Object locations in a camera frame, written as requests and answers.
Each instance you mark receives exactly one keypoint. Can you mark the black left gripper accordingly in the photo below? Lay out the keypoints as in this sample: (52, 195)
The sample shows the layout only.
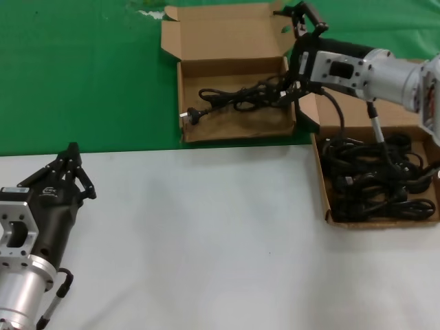
(55, 213)

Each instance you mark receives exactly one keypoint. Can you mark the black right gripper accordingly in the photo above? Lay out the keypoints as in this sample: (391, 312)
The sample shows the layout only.
(309, 43)

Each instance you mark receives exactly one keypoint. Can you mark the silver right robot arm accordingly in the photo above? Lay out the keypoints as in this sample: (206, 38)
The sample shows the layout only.
(395, 79)

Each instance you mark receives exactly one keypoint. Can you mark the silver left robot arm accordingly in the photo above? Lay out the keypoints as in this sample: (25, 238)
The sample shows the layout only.
(20, 292)

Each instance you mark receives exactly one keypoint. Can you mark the cardboard box with torn edge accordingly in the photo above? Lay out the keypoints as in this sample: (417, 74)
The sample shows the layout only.
(227, 34)

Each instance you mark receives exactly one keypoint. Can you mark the green table cloth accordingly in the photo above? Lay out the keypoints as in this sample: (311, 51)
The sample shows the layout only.
(86, 86)

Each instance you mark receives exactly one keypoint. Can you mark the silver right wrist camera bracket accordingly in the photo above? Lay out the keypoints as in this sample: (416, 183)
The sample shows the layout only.
(343, 70)

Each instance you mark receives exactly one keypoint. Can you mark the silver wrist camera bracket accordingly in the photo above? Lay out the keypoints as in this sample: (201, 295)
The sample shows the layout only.
(343, 70)
(19, 223)

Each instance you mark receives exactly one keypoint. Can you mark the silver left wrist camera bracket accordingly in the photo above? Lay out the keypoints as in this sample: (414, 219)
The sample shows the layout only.
(19, 223)

